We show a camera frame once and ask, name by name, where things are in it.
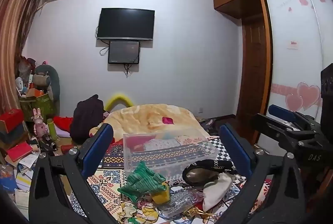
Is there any clear plastic storage box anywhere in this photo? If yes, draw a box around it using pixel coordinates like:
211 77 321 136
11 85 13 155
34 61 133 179
123 129 220 173

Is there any wooden wardrobe with heart stickers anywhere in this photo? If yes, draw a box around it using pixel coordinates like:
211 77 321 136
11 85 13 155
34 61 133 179
212 0 333 146

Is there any red box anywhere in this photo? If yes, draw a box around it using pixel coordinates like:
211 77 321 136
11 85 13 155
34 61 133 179
0 109 25 133

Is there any black shoe with chain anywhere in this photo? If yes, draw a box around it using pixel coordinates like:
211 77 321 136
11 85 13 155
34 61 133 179
182 159 237 187

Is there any white cloth bag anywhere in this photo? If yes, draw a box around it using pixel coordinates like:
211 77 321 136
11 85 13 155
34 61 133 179
202 172 233 212

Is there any red book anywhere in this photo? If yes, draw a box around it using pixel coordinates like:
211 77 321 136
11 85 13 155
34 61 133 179
6 142 34 162

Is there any pile of papers and books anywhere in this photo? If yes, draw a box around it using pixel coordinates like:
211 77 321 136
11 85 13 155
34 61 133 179
0 151 42 214

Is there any patterned bed sheet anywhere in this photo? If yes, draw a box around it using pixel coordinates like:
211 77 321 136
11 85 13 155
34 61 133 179
59 133 273 224

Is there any yellow quilt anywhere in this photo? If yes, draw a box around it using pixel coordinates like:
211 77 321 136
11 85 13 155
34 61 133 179
89 104 210 144

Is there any pink rabbit toy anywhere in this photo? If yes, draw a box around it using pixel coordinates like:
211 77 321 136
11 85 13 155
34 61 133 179
31 108 47 136

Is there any green knitted cloth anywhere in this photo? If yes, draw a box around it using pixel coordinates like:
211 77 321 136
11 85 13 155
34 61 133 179
118 161 167 203

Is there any floral yellow cloth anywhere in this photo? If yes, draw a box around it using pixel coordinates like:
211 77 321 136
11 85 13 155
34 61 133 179
114 201 160 224

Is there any green gift bag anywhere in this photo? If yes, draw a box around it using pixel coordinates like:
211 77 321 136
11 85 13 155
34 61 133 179
20 93 57 123

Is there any clear plastic bag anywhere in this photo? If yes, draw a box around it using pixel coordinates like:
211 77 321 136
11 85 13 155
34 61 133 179
158 189 206 217

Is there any grey plush toy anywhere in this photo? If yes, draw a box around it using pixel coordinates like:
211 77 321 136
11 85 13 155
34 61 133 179
34 64 61 103

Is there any small black wall monitor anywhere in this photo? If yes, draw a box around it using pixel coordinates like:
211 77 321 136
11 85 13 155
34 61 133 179
108 41 141 64

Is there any large black wall television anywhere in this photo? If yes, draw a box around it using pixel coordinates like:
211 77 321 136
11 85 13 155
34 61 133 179
97 8 155 41

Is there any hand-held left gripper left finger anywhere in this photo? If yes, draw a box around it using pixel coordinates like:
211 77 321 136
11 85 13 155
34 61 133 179
29 123 115 224

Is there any yellow soft block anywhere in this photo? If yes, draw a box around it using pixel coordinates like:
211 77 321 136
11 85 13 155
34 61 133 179
152 182 170 204

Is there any brown wooden door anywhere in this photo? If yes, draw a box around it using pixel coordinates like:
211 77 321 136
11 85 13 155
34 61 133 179
235 17 268 118

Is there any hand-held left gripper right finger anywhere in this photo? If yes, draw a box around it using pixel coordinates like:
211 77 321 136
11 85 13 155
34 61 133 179
219 123 306 224

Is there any black backpack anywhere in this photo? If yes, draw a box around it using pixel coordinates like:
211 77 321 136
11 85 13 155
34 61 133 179
70 94 105 145

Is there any red cloth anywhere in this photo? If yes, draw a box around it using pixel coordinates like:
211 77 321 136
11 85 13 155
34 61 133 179
53 116 75 133

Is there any yellow foam tube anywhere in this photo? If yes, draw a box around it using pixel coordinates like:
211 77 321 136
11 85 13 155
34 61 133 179
104 93 135 113

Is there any green bottle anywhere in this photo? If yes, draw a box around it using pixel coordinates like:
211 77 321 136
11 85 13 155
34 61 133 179
47 118 57 139

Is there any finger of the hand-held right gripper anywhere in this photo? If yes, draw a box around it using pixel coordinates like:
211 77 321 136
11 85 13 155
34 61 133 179
250 113 322 147
268 104 318 126

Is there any brown striped curtain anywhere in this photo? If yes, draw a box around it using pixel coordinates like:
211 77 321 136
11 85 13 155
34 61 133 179
0 0 47 115

